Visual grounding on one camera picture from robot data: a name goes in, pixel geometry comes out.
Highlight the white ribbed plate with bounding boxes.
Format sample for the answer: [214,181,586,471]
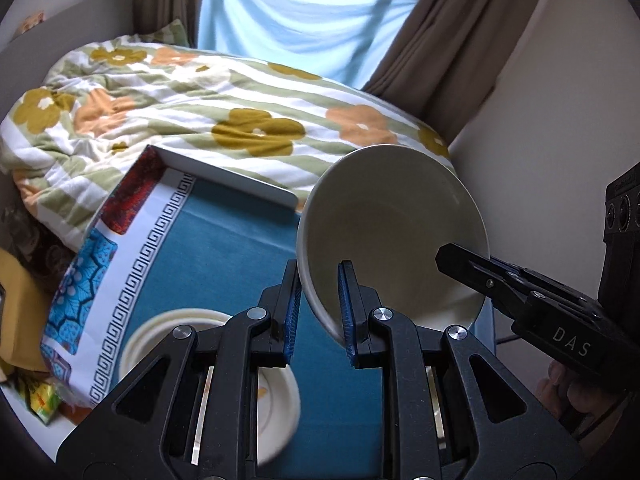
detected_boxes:
[120,309,302,467]

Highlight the light blue curtain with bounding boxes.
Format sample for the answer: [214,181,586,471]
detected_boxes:
[197,0,421,93]

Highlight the white headboard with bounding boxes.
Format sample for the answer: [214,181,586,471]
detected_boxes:
[0,0,136,66]

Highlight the floral striped blanket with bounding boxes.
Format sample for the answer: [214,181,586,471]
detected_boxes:
[0,35,451,261]

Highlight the white bowl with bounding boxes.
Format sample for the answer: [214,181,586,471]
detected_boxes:
[296,144,491,353]

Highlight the yellow cloth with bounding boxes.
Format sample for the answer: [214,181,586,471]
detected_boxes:
[0,247,53,373]

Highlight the brown patterned cloth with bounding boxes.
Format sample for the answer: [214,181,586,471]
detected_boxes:
[0,205,81,293]

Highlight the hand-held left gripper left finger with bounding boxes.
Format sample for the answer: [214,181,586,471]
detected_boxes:
[56,259,303,480]

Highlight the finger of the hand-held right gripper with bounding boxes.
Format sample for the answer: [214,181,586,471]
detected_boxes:
[435,242,603,323]

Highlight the green patterned pillow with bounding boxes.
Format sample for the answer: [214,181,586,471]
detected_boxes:
[142,19,192,49]

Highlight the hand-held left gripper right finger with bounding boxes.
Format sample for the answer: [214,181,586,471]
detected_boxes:
[337,259,586,480]

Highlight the yellow green packet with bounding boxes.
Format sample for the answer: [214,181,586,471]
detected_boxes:
[12,372,63,426]

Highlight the blue patterned tablecloth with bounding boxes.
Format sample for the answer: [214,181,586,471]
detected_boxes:
[40,144,496,480]

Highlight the person's right hand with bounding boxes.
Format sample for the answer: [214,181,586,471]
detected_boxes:
[537,360,626,421]

